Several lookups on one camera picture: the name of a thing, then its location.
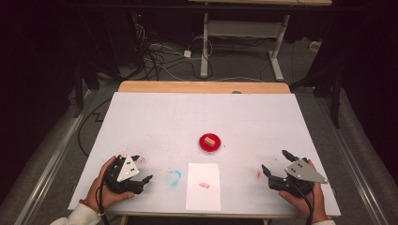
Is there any person's left hand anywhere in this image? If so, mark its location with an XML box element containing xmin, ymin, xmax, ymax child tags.
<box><xmin>85</xmin><ymin>156</ymin><xmax>136</xmax><ymax>211</ymax></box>

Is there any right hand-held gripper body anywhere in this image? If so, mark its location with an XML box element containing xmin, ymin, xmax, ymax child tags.
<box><xmin>268</xmin><ymin>159</ymin><xmax>329</xmax><ymax>199</ymax></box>

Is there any red bead bracelet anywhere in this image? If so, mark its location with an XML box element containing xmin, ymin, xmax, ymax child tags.
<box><xmin>78</xmin><ymin>199</ymin><xmax>106</xmax><ymax>218</ymax></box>

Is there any round red ink pad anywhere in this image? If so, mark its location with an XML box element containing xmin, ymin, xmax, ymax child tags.
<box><xmin>198</xmin><ymin>132</ymin><xmax>222</xmax><ymax>154</ymax></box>

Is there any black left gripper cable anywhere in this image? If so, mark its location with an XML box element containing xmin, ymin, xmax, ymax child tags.
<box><xmin>95</xmin><ymin>162</ymin><xmax>111</xmax><ymax>225</ymax></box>

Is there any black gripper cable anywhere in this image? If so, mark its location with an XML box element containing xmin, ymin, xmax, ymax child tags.
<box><xmin>290</xmin><ymin>182</ymin><xmax>315</xmax><ymax>225</ymax></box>
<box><xmin>95</xmin><ymin>162</ymin><xmax>111</xmax><ymax>225</ymax></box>

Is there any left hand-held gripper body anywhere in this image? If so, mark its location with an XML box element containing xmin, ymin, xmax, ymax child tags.
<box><xmin>104</xmin><ymin>155</ymin><xmax>145</xmax><ymax>195</ymax></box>

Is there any black metal stand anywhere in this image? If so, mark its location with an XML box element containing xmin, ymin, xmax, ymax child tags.
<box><xmin>330</xmin><ymin>69</ymin><xmax>343</xmax><ymax>129</ymax></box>
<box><xmin>72</xmin><ymin>60</ymin><xmax>85</xmax><ymax>119</ymax></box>

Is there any dark device with red light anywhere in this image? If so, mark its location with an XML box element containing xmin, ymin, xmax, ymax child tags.
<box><xmin>130</xmin><ymin>10</ymin><xmax>148</xmax><ymax>36</ymax></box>

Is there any white paper sheet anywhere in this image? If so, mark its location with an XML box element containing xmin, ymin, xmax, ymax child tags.
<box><xmin>185</xmin><ymin>162</ymin><xmax>222</xmax><ymax>212</ymax></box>

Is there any black floor cable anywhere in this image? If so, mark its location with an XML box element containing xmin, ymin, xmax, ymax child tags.
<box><xmin>77</xmin><ymin>97</ymin><xmax>114</xmax><ymax>158</ymax></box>

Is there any person's right hand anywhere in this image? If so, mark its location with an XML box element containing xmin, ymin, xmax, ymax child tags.
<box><xmin>278</xmin><ymin>158</ymin><xmax>330</xmax><ymax>225</ymax></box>

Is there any tangle of floor cables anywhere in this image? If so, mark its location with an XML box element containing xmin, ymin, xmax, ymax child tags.
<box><xmin>133</xmin><ymin>22</ymin><xmax>217</xmax><ymax>83</ymax></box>

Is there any white metal desk frame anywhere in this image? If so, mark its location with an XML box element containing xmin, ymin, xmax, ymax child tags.
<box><xmin>187</xmin><ymin>0</ymin><xmax>333</xmax><ymax>83</ymax></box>

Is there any aluminium floor rail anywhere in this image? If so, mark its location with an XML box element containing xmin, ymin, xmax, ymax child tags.
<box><xmin>314</xmin><ymin>97</ymin><xmax>390</xmax><ymax>225</ymax></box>
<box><xmin>12</xmin><ymin>89</ymin><xmax>92</xmax><ymax>225</ymax></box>

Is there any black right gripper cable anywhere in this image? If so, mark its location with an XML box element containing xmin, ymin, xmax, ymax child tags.
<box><xmin>290</xmin><ymin>182</ymin><xmax>315</xmax><ymax>225</ymax></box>

